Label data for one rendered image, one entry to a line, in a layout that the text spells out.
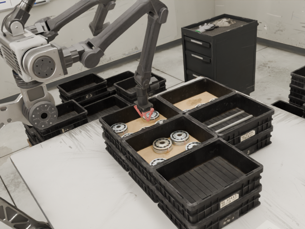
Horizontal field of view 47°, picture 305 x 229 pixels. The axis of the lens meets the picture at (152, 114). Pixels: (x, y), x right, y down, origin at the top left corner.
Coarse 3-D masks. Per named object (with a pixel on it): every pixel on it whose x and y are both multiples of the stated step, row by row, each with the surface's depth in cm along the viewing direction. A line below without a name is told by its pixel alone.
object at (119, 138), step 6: (156, 96) 220; (162, 102) 213; (126, 108) 211; (174, 108) 204; (108, 114) 206; (180, 114) 198; (102, 120) 201; (108, 126) 195; (150, 126) 190; (138, 132) 186; (120, 138) 183
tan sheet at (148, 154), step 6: (168, 138) 196; (192, 138) 194; (186, 144) 189; (144, 150) 189; (150, 150) 188; (174, 150) 186; (180, 150) 185; (144, 156) 184; (150, 156) 184; (156, 156) 183; (162, 156) 183; (168, 156) 182
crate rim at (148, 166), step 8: (168, 120) 193; (192, 120) 191; (152, 128) 188; (216, 136) 175; (128, 144) 177; (200, 144) 171; (136, 152) 171; (184, 152) 167; (144, 160) 165; (168, 160) 163; (152, 168) 160
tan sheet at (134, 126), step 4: (160, 116) 218; (136, 120) 217; (140, 120) 216; (128, 124) 214; (132, 124) 213; (136, 124) 213; (140, 124) 212; (144, 124) 212; (148, 124) 211; (152, 124) 211; (128, 128) 210; (132, 128) 209; (136, 128) 209; (140, 128) 209; (128, 132) 206; (132, 132) 206
